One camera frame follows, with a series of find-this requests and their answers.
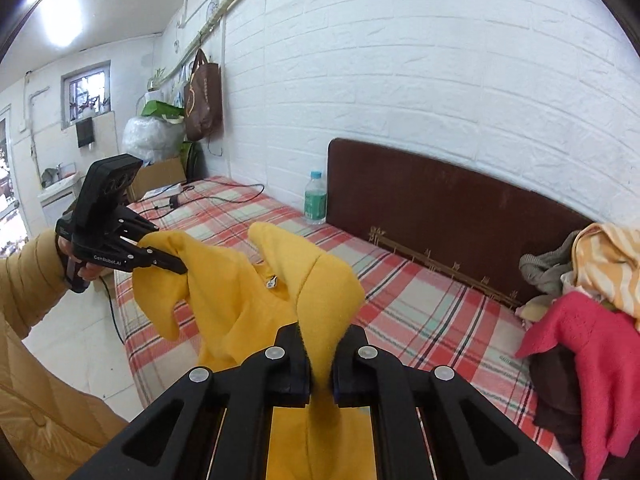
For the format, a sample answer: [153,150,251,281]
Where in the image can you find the clear water bottle green label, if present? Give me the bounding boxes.
[304,170,328,226]

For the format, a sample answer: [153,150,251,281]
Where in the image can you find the brown tote bag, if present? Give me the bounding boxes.
[182,49,223,142]

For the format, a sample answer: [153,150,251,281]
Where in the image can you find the grey knit garment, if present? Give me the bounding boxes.
[519,230,581,296]

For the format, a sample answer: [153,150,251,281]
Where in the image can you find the plaid bed sheet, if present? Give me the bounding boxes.
[114,176,571,461]

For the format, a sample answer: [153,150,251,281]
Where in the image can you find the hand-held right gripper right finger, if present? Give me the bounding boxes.
[332,325,576,480]

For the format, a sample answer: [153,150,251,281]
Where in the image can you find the red sweater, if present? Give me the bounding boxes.
[515,290,640,480]

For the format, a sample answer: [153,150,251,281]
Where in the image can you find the cream pink cloth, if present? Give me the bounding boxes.
[515,294,556,328]

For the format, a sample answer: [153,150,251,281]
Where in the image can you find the cardboard box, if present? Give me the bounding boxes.
[127,157,187,203]

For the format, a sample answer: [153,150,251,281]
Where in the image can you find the white power strip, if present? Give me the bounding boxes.
[142,183,185,200]

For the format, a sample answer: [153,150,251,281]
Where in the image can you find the black wall dispenser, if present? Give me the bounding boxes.
[76,116,96,149]

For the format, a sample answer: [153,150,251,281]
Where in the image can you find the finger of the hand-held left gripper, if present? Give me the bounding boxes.
[117,246,189,275]
[117,207,161,243]

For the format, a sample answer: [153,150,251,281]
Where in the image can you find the white wall pipe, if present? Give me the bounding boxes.
[25,74,51,181]

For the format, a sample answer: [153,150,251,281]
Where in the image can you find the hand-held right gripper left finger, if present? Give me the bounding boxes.
[65,324,315,480]

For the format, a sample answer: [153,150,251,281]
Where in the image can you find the white sink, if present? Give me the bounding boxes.
[37,162,81,201]

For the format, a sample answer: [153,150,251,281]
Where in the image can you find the dark brown garment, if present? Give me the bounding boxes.
[530,345,601,480]

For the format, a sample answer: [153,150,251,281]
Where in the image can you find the white plastic bag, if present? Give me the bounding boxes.
[122,115,183,166]

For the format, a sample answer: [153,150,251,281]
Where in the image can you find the person's yellow jacket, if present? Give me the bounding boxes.
[0,310,131,480]

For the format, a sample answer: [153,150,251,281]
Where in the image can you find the yellow garment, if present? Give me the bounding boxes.
[132,221,378,480]

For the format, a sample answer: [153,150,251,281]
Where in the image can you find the person's left forearm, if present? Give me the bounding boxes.
[0,230,68,343]

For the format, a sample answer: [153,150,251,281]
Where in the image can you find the window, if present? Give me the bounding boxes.
[61,61,112,131]

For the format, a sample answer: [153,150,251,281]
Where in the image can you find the ceiling light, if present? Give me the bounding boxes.
[25,0,96,51]

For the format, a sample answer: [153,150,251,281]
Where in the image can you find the black power cable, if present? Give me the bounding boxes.
[137,182,266,211]

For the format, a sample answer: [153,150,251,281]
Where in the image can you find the person's left hand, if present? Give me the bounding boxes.
[57,235,104,283]

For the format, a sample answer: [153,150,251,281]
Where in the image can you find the yellow striped cloth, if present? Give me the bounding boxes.
[572,222,640,333]

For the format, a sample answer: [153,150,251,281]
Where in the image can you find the dark brown wooden headboard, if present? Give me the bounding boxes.
[326,137,598,311]

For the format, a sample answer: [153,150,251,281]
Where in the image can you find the green bag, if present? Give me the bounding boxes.
[141,101,185,123]

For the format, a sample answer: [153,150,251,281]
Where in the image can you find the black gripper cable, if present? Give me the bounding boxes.
[100,277,126,346]

